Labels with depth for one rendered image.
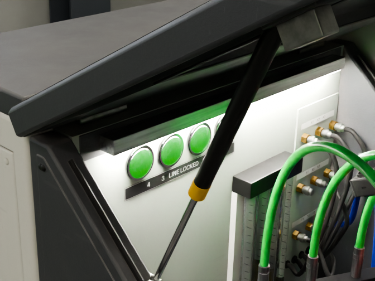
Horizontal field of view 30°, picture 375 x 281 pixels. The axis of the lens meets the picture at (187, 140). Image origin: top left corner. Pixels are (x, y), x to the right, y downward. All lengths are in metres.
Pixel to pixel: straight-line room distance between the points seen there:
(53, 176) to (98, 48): 0.27
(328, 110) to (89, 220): 0.63
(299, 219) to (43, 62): 0.61
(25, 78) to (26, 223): 0.19
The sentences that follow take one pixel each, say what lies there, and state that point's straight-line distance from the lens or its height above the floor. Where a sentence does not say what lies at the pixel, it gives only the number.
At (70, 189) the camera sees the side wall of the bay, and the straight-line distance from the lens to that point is 0.83.
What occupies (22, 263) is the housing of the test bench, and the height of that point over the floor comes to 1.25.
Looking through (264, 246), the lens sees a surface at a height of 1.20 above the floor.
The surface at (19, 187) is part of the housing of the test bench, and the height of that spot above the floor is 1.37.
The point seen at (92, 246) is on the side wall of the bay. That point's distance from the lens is 0.83.
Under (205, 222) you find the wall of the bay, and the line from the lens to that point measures 1.12.
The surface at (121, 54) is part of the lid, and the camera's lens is 0.66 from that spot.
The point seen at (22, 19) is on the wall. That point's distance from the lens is 4.94.
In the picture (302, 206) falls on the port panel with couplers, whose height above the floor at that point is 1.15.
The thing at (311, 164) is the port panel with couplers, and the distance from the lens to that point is 1.32.
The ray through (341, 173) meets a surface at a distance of 1.09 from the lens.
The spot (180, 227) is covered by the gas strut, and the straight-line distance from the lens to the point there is 0.75.
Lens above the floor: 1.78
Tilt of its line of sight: 23 degrees down
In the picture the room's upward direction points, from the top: 1 degrees clockwise
